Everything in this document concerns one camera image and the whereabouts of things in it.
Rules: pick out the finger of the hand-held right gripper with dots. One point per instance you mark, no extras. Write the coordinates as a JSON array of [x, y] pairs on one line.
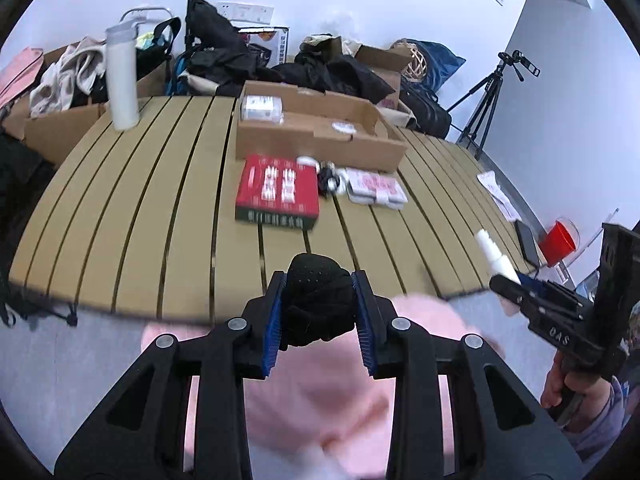
[[537, 282], [510, 291]]

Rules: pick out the tall white bottle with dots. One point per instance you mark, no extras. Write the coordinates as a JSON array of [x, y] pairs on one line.
[[122, 85]]

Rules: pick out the black fabric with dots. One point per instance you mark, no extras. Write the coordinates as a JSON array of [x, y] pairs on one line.
[[15, 180]]

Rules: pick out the blue bag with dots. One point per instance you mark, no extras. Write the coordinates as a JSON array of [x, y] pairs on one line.
[[444, 62]]

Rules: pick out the pink bag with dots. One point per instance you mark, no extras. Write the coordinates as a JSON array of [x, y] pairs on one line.
[[22, 72]]

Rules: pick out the blue fabric item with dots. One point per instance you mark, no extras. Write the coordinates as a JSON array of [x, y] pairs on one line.
[[175, 72]]

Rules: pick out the clear plastic wipes pack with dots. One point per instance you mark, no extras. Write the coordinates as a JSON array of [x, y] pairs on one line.
[[261, 108]]

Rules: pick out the white spray bottle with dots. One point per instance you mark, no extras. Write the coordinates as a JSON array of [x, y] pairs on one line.
[[492, 255]]

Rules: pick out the pink packet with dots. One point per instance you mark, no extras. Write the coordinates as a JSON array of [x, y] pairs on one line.
[[375, 186]]

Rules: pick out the black glove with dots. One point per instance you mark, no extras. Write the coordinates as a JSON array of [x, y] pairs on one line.
[[317, 295]]

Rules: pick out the black phone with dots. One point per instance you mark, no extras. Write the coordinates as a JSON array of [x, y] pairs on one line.
[[527, 242]]

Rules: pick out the black jacket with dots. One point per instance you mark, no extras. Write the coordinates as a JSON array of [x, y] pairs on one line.
[[220, 45]]

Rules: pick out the brown cardboard box with flaps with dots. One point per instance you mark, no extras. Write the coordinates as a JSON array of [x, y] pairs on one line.
[[380, 57]]

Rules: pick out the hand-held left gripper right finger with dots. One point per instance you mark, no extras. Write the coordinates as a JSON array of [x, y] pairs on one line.
[[364, 321]]

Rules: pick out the beige clothes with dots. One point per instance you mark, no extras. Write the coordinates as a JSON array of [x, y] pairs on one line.
[[65, 72]]

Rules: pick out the white printed box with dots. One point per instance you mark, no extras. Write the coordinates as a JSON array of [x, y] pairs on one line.
[[278, 42]]

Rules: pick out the black tripod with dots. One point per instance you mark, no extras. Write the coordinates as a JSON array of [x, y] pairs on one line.
[[487, 95]]

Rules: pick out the person's right forearm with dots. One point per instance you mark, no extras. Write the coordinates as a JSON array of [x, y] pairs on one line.
[[602, 425]]

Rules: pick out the white round lid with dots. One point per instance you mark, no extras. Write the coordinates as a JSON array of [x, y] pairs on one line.
[[351, 129], [339, 125]]

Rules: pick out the black duffel bag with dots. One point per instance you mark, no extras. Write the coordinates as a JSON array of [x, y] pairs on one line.
[[425, 106]]

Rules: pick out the white paper sheet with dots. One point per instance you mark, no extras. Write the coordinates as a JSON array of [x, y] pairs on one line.
[[497, 194]]

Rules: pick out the white wall socket strip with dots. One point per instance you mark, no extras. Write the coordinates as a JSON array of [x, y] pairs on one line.
[[247, 11]]

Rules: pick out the pink clothing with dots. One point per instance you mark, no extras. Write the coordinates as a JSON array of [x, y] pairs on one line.
[[310, 410]]

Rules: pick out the wicker ball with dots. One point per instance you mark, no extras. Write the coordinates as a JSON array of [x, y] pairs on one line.
[[417, 63]]

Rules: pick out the large brown cardboard box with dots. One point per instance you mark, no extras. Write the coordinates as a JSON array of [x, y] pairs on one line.
[[60, 130]]

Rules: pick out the red cup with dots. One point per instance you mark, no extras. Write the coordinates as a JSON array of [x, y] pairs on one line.
[[557, 242]]

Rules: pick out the white cup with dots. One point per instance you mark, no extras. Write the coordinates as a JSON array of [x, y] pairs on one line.
[[307, 161]]

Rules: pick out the red box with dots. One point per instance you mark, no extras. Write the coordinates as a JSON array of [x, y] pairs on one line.
[[277, 190]]

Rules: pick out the person's right hand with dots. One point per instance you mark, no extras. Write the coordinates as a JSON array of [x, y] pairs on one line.
[[552, 385]]

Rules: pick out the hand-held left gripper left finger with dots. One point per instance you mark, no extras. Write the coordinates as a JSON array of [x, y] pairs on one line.
[[274, 321]]

